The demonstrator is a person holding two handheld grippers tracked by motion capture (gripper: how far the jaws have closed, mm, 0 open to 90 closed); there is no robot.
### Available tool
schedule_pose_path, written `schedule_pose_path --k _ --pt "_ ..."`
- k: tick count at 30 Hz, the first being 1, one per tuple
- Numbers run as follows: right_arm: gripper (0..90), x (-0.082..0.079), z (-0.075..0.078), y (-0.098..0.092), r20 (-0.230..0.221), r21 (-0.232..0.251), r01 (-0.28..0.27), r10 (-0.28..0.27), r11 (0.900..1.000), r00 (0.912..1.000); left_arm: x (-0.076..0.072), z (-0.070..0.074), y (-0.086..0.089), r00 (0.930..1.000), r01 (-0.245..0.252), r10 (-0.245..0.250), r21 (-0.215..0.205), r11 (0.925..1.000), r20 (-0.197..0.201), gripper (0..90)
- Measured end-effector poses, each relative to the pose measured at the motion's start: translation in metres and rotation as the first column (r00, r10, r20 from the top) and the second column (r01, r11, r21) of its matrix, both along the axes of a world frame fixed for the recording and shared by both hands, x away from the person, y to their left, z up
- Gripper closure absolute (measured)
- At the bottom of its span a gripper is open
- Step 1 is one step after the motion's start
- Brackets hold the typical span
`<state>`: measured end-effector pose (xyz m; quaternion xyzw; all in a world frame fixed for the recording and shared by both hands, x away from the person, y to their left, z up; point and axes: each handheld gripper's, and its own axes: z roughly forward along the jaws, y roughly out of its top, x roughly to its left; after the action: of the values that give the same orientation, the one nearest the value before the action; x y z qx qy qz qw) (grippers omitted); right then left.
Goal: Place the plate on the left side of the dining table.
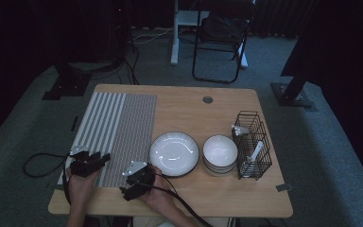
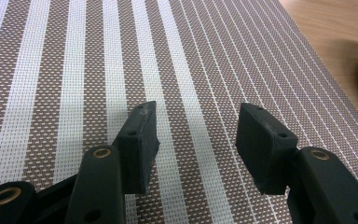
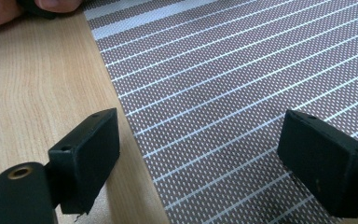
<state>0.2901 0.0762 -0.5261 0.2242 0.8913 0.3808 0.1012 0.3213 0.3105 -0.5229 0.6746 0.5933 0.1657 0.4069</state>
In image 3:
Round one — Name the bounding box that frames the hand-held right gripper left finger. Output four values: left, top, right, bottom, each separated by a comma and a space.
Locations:
45, 107, 121, 216

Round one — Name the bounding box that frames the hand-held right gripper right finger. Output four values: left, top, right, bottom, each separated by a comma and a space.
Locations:
277, 108, 358, 218

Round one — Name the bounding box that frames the grey striped woven placemat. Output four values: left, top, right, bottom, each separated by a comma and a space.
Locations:
82, 0, 358, 224

